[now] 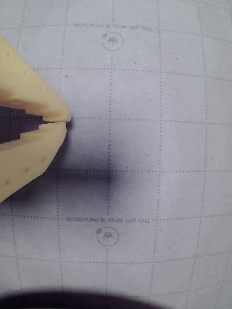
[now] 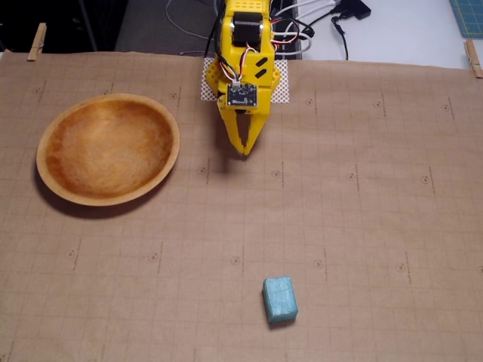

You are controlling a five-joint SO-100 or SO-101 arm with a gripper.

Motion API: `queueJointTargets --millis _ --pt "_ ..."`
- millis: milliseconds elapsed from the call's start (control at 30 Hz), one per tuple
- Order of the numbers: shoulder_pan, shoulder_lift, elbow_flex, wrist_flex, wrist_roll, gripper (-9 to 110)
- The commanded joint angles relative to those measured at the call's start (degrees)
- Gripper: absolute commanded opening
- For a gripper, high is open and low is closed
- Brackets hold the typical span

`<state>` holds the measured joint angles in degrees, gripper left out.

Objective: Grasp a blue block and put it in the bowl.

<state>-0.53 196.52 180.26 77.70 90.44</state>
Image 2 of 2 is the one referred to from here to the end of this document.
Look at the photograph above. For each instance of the small camera circuit board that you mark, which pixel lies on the small camera circuit board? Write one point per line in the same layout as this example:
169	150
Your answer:
242	95

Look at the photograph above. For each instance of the blue block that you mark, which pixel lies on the blue block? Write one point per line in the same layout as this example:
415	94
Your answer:
280	299

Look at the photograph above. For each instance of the brown gridded paper sheet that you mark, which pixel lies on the brown gridded paper sheet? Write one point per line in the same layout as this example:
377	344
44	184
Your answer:
241	234

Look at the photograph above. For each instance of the round wooden bowl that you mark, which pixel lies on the round wooden bowl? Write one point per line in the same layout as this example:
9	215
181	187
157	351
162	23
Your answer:
107	151

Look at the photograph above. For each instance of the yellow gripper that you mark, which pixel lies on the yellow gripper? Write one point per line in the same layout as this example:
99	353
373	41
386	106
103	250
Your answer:
259	121

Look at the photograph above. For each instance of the wooden clothespin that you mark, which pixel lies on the wooden clothespin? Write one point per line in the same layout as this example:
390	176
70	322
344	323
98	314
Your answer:
473	58
37	42

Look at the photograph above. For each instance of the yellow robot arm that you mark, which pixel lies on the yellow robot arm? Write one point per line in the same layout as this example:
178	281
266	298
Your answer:
245	5

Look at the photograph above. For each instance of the black power adapter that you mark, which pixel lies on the black power adapter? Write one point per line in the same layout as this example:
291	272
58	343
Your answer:
354	9

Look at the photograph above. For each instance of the green cutting mat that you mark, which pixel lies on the green cutting mat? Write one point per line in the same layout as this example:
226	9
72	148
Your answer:
469	17

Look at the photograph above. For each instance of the white mesh mat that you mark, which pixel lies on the white mesh mat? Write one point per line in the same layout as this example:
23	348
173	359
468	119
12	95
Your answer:
283	81

